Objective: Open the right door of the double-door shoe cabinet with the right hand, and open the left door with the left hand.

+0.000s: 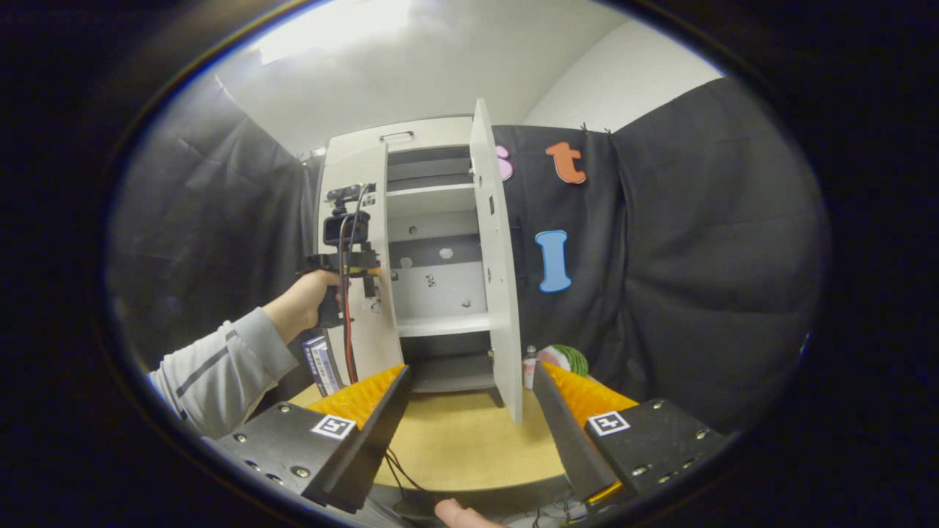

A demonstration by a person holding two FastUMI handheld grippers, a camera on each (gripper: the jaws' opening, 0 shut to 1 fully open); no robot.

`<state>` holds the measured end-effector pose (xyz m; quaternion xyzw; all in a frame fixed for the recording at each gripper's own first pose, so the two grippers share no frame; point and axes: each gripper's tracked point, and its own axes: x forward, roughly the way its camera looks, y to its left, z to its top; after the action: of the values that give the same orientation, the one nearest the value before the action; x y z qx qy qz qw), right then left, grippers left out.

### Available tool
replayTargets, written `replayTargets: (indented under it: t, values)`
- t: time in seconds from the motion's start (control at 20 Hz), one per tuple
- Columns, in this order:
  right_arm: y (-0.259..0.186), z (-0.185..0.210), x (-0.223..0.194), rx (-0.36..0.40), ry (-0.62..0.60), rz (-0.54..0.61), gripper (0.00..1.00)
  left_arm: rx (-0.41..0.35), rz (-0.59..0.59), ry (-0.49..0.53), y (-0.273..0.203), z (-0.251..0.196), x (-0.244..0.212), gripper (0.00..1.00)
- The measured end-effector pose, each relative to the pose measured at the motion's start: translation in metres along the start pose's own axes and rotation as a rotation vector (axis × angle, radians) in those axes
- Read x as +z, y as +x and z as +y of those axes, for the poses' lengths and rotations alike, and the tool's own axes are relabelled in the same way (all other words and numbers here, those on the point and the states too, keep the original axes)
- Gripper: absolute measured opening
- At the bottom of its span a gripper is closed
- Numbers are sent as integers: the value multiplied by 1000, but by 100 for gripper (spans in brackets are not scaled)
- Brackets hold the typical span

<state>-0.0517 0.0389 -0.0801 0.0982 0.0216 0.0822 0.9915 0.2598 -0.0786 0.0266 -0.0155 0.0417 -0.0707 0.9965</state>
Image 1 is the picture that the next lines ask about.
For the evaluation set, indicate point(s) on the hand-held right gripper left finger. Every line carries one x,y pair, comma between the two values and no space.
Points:
378,433

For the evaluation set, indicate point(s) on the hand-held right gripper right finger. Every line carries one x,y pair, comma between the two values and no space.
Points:
561,433

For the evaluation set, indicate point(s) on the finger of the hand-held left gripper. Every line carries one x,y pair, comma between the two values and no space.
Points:
364,272

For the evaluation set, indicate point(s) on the beige cabinet door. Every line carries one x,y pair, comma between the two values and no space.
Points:
499,293
381,337

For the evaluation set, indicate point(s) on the beige double-door shoe cabinet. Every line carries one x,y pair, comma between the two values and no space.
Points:
440,290

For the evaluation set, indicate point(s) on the small white pink-label bottle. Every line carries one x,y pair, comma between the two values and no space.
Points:
530,370

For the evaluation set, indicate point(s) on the toy watermelon slice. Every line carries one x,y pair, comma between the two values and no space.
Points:
565,359

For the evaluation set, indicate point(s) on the blue and white box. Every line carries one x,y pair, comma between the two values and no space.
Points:
323,367

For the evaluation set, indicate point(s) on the ceiling light panel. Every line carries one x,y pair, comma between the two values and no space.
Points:
330,29

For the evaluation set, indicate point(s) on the black backdrop cloth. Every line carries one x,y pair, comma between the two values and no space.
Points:
697,257

